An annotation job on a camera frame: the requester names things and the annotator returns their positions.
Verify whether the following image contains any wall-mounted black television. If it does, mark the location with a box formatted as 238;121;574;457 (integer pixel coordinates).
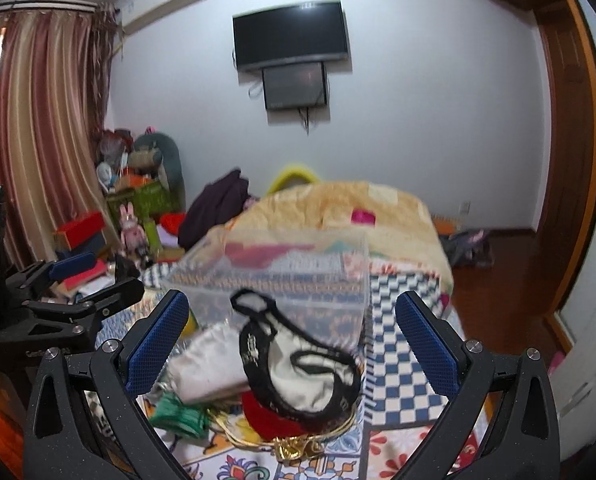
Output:
233;0;350;72

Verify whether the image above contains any brown wooden door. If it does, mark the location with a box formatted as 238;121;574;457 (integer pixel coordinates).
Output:
502;0;596;313

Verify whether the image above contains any dark purple clothing pile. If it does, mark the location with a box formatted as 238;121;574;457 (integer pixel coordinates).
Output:
177;168;250;250

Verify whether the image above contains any pink rabbit toy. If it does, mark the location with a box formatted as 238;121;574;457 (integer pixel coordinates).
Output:
120;203;149;260

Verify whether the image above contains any white satin drawstring pouch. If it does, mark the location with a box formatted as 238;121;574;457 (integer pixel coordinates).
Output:
167;323;249;405

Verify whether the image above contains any patterned colourful bed cover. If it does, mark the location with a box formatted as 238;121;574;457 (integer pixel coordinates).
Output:
91;253;494;480

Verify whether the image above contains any dark bag on floor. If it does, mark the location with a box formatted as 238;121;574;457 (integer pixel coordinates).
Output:
440;230;494;268

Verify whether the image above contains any red box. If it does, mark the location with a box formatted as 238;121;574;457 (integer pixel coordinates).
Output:
54;210;106;250

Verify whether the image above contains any green cardboard box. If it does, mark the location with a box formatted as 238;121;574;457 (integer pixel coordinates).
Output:
106;181;179;230

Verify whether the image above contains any grey green plush toy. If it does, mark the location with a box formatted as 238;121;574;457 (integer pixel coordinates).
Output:
127;130;185;207

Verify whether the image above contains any clear plastic storage bin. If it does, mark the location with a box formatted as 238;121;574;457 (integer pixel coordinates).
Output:
160;226;369;352

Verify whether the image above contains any small dark wall screen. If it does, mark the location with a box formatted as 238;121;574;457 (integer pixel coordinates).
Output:
262;63;328;112

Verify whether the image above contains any red plush item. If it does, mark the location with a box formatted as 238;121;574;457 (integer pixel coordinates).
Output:
159;212;186;237

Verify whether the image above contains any beige yellow quilt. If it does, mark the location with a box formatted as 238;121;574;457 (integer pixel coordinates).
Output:
208;181;454;308

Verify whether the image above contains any gold tassel cord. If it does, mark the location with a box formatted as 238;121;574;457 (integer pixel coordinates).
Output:
212;404;359;465

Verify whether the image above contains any red drawstring pouch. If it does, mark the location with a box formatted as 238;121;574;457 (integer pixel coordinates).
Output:
240;391;325;441

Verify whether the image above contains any striped red gold curtain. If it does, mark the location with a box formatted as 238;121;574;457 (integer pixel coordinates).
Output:
0;3;118;266

